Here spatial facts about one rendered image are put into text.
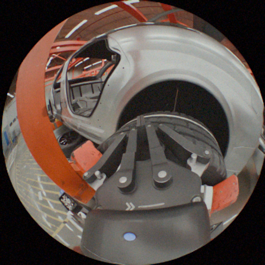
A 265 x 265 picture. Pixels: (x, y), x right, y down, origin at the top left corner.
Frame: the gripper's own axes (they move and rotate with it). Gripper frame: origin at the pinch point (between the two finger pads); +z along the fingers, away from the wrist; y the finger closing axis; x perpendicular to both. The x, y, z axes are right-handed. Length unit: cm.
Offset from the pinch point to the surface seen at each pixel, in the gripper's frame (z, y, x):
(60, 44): 129, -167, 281
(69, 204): -13, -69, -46
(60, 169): -1.7, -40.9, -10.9
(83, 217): -17.7, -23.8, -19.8
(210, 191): -13.7, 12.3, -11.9
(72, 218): -20.4, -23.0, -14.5
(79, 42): 203, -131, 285
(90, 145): 0.9, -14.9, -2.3
